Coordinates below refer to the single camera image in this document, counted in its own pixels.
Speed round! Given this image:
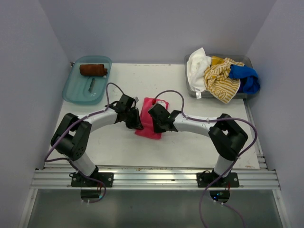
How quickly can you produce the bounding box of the pink towel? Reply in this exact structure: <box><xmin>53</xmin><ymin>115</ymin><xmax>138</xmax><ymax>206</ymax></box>
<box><xmin>135</xmin><ymin>97</ymin><xmax>162</xmax><ymax>140</ymax></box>

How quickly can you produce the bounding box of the brown microfiber towel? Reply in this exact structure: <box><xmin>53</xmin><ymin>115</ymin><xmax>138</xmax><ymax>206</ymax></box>
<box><xmin>79</xmin><ymin>64</ymin><xmax>108</xmax><ymax>77</ymax></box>

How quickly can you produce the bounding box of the teal translucent plastic bin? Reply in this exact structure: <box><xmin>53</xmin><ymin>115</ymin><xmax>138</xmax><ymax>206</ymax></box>
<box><xmin>62</xmin><ymin>56</ymin><xmax>112</xmax><ymax>105</ymax></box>

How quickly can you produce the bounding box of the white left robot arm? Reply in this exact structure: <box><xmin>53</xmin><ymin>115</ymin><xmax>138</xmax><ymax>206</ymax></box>
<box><xmin>50</xmin><ymin>94</ymin><xmax>143</xmax><ymax>187</ymax></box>

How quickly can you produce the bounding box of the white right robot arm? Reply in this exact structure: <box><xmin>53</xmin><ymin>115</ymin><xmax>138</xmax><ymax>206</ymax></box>
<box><xmin>148</xmin><ymin>103</ymin><xmax>248</xmax><ymax>187</ymax></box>

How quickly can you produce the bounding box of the yellow striped towel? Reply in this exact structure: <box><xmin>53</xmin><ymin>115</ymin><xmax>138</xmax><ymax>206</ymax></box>
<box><xmin>204</xmin><ymin>56</ymin><xmax>245</xmax><ymax>104</ymax></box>

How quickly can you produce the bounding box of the white towel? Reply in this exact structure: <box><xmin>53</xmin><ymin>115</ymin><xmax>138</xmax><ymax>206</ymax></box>
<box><xmin>186</xmin><ymin>47</ymin><xmax>211</xmax><ymax>99</ymax></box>

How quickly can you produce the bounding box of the blue towel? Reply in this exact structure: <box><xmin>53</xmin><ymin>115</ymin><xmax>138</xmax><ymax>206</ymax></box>
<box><xmin>229</xmin><ymin>65</ymin><xmax>260</xmax><ymax>95</ymax></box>

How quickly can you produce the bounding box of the metal tray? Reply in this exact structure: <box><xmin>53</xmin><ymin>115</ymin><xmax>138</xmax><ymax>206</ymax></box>
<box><xmin>184</xmin><ymin>54</ymin><xmax>260</xmax><ymax>99</ymax></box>

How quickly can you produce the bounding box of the aluminium mounting rail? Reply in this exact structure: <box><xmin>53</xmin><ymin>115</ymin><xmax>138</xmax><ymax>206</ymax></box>
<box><xmin>30</xmin><ymin>166</ymin><xmax>280</xmax><ymax>190</ymax></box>

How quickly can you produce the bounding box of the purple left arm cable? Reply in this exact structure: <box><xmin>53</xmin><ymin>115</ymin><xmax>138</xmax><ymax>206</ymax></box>
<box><xmin>44</xmin><ymin>82</ymin><xmax>126</xmax><ymax>204</ymax></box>

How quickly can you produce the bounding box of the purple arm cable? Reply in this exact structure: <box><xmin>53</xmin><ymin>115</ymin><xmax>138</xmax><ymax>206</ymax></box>
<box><xmin>44</xmin><ymin>82</ymin><xmax>126</xmax><ymax>204</ymax></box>
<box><xmin>153</xmin><ymin>90</ymin><xmax>258</xmax><ymax>228</ymax></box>

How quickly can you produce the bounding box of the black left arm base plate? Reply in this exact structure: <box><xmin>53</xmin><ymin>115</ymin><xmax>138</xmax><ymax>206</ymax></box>
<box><xmin>69</xmin><ymin>172</ymin><xmax>114</xmax><ymax>188</ymax></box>

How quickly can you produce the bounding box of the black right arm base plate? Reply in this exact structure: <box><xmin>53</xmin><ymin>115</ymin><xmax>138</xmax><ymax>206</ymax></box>
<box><xmin>196</xmin><ymin>171</ymin><xmax>240</xmax><ymax>188</ymax></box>

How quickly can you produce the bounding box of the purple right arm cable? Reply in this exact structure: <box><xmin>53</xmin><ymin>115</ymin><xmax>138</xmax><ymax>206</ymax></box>
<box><xmin>153</xmin><ymin>90</ymin><xmax>258</xmax><ymax>228</ymax></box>

